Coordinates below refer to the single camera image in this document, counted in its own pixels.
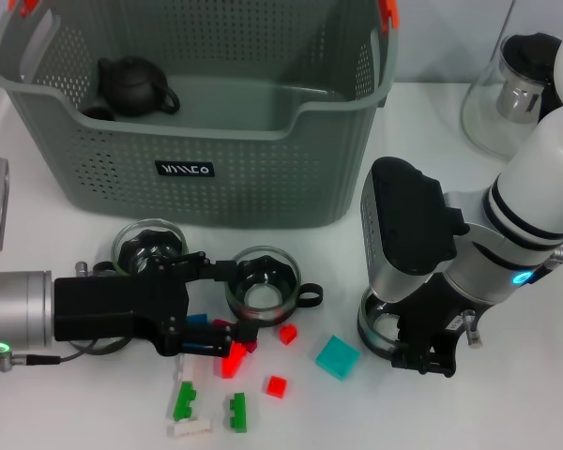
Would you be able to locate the long white brick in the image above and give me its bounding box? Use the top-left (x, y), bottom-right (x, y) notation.
top-left (167, 353), bottom-right (205, 421)

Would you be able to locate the dark red arch brick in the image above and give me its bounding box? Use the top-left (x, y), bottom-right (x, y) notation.
top-left (210, 318), bottom-right (259, 353)

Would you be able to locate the glass pitcher with black handle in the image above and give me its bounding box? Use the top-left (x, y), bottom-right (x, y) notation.
top-left (460, 31), bottom-right (563, 160)

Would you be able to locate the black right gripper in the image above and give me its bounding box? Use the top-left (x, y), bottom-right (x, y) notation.
top-left (391, 271), bottom-right (494, 379)

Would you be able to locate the teal square brick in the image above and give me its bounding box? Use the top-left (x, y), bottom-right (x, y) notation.
top-left (315, 334), bottom-right (360, 382)

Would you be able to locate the green stepped brick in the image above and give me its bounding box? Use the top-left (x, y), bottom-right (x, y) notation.
top-left (172, 381), bottom-right (199, 420)
top-left (228, 392), bottom-right (248, 433)

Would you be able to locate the red slope brick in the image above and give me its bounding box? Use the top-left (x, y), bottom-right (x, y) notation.
top-left (221, 340), bottom-right (249, 379)

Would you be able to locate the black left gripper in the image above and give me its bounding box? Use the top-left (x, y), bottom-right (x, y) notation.
top-left (53, 251), bottom-right (259, 360)

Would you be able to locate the grey perforated storage bin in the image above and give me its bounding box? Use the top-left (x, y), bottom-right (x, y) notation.
top-left (0, 0), bottom-right (400, 230)

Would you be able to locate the black clay teapot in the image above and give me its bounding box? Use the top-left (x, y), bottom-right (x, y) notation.
top-left (96, 55), bottom-right (182, 118)

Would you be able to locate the short white studded brick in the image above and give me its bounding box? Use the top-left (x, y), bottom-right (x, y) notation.
top-left (168, 418), bottom-right (214, 440)

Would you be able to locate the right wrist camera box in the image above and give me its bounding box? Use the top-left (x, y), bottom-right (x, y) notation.
top-left (359, 157), bottom-right (470, 305)

